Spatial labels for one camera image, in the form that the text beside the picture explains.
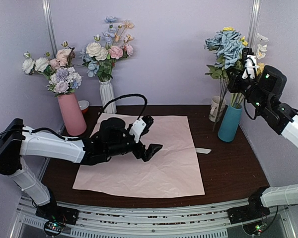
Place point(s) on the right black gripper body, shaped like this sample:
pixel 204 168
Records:
pixel 236 81

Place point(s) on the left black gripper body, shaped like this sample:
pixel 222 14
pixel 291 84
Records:
pixel 118 148

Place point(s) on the cream yellow rose stem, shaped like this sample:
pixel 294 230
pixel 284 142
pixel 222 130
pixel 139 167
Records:
pixel 259 68

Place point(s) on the pink wrapping paper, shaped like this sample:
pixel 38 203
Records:
pixel 172 172

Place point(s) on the white carnation stem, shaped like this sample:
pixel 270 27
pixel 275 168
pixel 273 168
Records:
pixel 261 46

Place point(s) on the cream printed ribbon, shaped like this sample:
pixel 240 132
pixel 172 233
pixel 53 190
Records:
pixel 203 150

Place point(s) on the small yellow flower stem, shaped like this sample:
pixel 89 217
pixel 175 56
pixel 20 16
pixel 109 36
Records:
pixel 232 30

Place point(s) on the blue hydrangea stem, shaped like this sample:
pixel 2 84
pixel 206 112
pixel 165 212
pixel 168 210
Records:
pixel 228 52

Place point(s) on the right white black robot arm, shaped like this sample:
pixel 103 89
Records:
pixel 259 203

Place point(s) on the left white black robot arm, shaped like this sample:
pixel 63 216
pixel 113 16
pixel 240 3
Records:
pixel 19 140

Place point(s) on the pink vase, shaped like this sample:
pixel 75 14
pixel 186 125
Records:
pixel 72 116

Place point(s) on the white ribbed vase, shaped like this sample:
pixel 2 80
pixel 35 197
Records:
pixel 107 94

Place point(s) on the teal vase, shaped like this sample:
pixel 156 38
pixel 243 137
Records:
pixel 230 122

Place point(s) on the pastel flowers in pink vase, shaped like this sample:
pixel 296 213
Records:
pixel 62 77

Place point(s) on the pastel flowers in white vase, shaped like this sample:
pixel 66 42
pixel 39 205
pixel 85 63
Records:
pixel 114 44

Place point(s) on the red white bowl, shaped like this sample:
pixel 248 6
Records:
pixel 84 106

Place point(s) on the cream floral mug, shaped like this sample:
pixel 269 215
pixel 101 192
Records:
pixel 215 113

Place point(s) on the left round status board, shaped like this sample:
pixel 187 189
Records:
pixel 53 229

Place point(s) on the round status board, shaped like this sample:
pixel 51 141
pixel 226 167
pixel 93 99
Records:
pixel 255 228
pixel 53 229

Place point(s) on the right round status board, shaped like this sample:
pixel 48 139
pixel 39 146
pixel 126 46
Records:
pixel 255 228

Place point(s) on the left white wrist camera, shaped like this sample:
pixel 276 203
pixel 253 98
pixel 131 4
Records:
pixel 140 127

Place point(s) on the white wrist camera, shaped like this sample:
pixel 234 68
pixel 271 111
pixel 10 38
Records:
pixel 140 127
pixel 249 60

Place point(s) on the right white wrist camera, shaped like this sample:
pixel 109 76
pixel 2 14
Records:
pixel 249 60

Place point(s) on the right aluminium post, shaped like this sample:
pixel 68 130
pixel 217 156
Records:
pixel 248 23

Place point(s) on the aluminium post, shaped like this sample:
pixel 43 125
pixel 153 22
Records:
pixel 49 24
pixel 248 23

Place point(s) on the aluminium rail base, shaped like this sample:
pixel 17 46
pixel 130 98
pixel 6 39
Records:
pixel 202 221

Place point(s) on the left aluminium post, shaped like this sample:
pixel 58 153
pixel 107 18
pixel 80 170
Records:
pixel 49 24

